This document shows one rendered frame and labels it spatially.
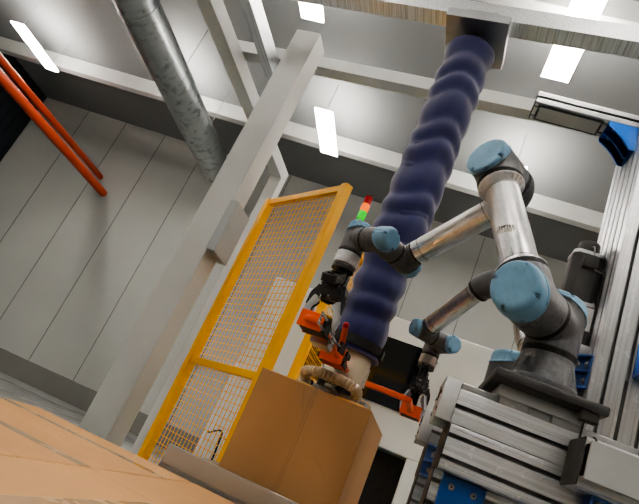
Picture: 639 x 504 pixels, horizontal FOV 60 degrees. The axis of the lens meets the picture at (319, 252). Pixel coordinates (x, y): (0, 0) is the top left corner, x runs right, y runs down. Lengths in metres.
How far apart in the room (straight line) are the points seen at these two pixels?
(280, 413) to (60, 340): 10.86
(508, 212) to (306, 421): 0.95
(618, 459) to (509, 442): 0.20
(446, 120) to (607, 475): 1.76
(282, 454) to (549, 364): 0.94
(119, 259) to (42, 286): 1.71
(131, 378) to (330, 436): 1.23
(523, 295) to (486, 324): 10.04
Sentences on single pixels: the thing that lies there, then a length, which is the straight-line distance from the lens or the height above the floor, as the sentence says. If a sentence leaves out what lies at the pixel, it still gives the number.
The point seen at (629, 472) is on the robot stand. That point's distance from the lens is 1.16.
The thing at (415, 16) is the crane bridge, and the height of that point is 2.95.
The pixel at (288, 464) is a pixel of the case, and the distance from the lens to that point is 1.87.
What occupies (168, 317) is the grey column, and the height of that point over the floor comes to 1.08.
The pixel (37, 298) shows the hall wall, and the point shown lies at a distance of 13.19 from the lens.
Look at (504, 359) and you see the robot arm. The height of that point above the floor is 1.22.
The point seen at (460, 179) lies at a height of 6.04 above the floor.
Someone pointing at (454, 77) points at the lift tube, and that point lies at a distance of 2.71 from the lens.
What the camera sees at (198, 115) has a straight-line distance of 9.51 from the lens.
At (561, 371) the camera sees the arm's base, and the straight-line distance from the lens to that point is 1.29.
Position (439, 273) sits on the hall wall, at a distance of 11.44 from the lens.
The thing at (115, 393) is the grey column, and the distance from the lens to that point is 2.82.
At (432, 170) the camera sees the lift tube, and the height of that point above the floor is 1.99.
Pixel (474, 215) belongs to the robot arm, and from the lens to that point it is 1.62.
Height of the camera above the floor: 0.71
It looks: 20 degrees up
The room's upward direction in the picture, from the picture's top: 24 degrees clockwise
